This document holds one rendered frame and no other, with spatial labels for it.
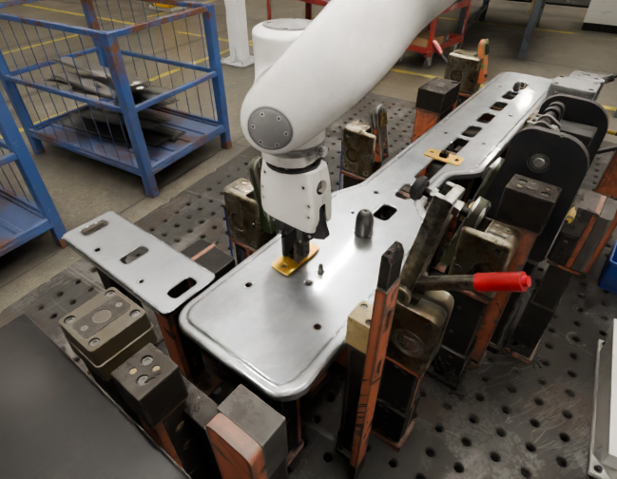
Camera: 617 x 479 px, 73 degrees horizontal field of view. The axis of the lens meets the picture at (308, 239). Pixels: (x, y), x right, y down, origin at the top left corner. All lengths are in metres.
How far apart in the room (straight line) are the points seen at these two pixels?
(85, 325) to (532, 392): 0.80
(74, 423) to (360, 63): 0.46
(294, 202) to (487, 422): 0.56
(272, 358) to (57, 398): 0.24
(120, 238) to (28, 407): 0.32
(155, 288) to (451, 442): 0.58
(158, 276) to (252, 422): 0.43
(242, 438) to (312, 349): 0.29
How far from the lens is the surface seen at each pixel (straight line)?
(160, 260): 0.71
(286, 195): 0.57
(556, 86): 1.20
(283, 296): 0.62
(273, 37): 0.48
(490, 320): 0.86
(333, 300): 0.61
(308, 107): 0.41
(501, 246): 0.66
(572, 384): 1.03
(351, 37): 0.41
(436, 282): 0.53
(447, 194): 0.46
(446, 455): 0.85
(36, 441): 0.54
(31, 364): 0.60
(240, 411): 0.29
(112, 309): 0.57
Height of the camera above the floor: 1.45
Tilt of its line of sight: 40 degrees down
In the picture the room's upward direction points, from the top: straight up
